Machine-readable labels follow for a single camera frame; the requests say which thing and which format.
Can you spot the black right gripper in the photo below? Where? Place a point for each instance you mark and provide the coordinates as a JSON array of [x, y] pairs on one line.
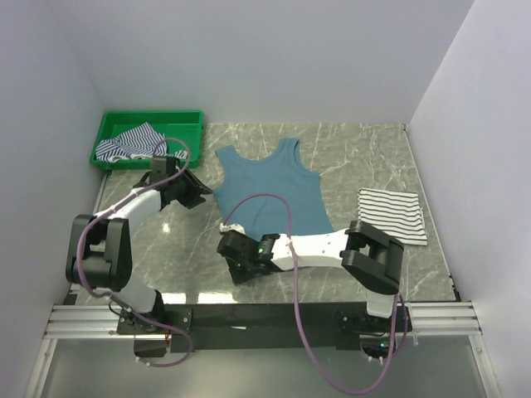
[[238, 276]]

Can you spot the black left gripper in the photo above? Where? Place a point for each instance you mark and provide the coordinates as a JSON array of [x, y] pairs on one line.
[[196, 188]]

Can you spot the teal tank top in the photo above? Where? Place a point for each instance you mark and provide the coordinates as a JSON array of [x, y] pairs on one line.
[[257, 194]]

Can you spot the black white striped tank top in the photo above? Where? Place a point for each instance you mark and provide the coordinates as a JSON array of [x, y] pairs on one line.
[[399, 214]]

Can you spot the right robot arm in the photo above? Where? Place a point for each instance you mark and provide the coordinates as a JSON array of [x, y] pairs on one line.
[[370, 255]]

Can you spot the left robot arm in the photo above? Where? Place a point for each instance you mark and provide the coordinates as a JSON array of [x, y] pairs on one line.
[[99, 257]]

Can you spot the navy white striped tank top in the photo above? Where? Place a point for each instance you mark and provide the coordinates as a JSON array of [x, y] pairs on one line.
[[138, 143]]

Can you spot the green plastic bin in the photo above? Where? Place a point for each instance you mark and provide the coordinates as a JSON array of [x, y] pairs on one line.
[[182, 128]]

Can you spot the black base beam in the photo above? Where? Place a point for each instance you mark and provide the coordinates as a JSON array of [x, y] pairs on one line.
[[223, 326]]

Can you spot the aluminium rail frame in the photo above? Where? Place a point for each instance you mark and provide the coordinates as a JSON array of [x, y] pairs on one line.
[[83, 354]]

